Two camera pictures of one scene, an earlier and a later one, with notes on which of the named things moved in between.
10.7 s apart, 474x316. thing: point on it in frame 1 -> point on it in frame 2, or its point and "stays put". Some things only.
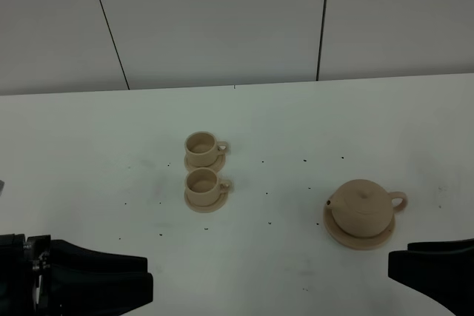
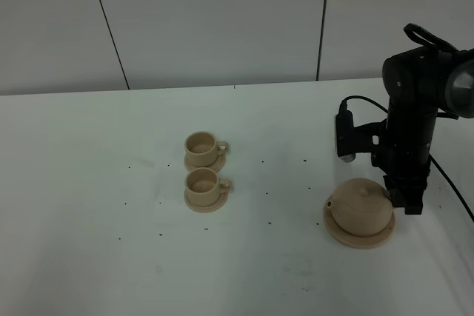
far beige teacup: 202,149 stays put
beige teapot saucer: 353,243 stays put
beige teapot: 364,208 stays put
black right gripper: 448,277 -> 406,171
